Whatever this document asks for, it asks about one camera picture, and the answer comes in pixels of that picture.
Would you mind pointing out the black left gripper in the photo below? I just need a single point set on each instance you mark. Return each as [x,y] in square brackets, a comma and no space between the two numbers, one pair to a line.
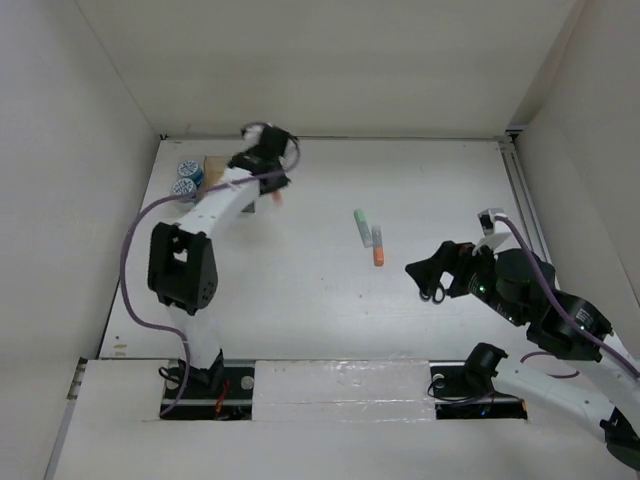
[285,182]

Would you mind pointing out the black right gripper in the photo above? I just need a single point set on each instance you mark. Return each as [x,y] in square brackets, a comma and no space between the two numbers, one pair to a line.
[453,256]

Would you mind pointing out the orange capped grey highlighter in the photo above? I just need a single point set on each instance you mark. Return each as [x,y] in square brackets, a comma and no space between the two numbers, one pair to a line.
[377,246]

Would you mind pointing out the green capped highlighter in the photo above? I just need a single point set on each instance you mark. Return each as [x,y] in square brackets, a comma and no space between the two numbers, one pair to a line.
[363,228]

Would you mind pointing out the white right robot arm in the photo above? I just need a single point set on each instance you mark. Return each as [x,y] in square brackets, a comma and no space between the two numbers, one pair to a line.
[519,287]

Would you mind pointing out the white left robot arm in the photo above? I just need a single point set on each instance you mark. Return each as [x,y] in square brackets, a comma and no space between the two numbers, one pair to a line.
[182,269]

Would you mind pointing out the smoky grey plastic container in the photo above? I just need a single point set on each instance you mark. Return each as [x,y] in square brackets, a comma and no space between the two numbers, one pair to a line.
[249,209]

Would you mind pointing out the amber plastic container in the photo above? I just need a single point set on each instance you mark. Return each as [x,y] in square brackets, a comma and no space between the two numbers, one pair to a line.
[213,170]

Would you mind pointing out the clear plastic container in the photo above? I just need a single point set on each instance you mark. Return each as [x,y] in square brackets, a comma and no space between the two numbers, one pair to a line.
[199,158]

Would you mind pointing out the black handled scissors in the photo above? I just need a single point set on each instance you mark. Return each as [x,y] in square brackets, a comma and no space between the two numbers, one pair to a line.
[435,296]

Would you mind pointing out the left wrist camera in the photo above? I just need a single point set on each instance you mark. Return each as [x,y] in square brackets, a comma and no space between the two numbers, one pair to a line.
[251,133]

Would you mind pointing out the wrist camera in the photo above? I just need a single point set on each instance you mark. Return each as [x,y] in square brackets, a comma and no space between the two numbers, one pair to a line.
[495,233]
[251,133]

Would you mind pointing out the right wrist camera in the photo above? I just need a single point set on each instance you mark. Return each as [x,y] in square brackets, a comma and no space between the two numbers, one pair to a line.
[495,233]

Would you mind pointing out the aluminium rail right edge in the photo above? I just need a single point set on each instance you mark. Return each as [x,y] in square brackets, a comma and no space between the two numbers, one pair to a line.
[531,228]

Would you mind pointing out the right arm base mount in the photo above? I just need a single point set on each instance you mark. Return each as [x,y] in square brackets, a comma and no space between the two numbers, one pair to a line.
[464,390]

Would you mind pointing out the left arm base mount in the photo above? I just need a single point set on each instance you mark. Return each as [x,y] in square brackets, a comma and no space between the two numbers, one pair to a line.
[231,401]

